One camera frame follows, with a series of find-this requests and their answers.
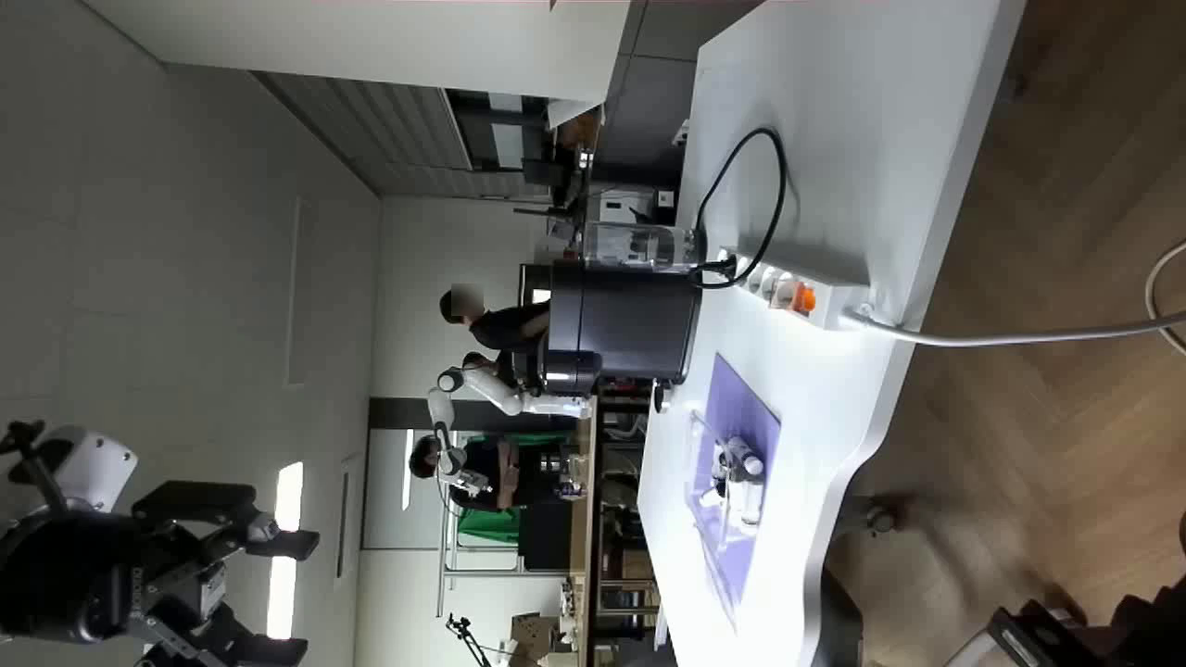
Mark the purple mat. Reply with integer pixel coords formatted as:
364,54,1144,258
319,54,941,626
682,352,785,614

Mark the green cloth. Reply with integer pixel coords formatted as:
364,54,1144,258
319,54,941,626
453,499,528,543

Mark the dark chair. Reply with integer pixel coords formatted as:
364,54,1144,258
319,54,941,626
956,588,1186,667

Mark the black power cable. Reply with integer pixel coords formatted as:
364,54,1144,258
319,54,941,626
686,121,794,298

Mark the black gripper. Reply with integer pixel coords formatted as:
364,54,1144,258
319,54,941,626
124,478,324,667

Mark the white power cable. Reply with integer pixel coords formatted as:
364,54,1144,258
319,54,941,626
838,241,1186,352

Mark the wooden shelf unit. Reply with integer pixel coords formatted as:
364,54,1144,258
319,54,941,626
567,380,670,667

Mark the white power strip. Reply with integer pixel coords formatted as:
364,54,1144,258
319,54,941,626
739,238,876,325

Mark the seated person with dark hair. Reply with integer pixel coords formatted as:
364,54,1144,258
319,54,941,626
406,429,524,511

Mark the clear bowl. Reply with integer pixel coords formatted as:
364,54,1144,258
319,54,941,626
704,429,770,534

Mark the silver coffee machine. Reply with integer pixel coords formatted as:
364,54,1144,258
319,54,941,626
581,180,686,270

